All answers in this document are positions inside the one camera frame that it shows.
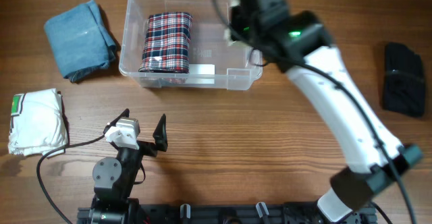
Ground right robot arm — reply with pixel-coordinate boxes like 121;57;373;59
227;0;423;223

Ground folded white graphic t-shirt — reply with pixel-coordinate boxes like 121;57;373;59
8;88;69;157

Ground red plaid shirt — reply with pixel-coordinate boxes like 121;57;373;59
139;11;193;74

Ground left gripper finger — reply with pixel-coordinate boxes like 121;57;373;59
105;109;130;128
153;114;168;152

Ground folded blue denim jeans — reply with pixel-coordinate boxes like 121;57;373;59
44;0;117;83

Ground black knit garment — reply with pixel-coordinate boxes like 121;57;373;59
382;43;426;117

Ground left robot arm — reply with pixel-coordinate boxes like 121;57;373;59
85;109;168;224

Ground clear plastic storage bin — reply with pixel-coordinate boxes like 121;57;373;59
119;0;263;90

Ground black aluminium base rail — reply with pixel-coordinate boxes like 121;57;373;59
76;202;376;224

